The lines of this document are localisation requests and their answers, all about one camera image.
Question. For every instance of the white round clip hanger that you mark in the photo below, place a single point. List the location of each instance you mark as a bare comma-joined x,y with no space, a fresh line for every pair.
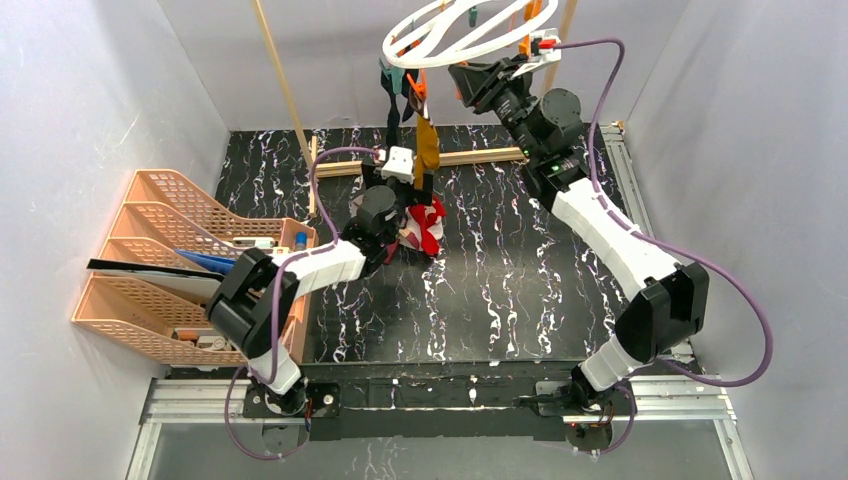
442,33

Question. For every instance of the black white folder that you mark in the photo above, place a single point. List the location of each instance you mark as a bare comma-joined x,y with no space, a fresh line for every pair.
196,284

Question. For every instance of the black sock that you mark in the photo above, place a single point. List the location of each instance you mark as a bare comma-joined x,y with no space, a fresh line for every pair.
396,82

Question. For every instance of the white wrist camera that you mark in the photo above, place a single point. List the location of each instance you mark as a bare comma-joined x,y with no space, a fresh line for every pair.
398,163
538,50

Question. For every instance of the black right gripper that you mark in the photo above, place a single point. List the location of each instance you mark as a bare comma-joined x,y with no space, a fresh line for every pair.
486,85

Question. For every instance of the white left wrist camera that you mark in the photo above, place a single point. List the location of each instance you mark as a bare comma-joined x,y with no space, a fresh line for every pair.
398,163

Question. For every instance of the red bear sock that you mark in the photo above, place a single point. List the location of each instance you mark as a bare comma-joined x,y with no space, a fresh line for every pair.
430,218

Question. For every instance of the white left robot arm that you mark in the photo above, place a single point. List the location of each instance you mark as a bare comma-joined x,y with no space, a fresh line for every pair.
249,306

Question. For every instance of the peach mesh file rack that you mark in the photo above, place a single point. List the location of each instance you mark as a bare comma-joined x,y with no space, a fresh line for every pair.
144,292

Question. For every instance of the orange clothes peg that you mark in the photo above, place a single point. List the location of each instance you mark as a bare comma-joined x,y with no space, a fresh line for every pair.
417,81

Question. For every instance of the mustard yellow sock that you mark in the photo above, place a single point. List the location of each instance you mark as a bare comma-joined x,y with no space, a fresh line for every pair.
427,150

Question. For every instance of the white sock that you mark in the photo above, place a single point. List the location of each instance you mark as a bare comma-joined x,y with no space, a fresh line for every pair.
410,235

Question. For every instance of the wooden hanging rack frame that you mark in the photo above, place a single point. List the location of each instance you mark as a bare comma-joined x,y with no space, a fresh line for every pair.
306,148

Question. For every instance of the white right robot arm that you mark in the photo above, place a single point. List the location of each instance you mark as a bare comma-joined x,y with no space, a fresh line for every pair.
666,299

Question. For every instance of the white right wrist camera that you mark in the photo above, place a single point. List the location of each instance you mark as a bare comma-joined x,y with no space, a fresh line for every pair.
538,50

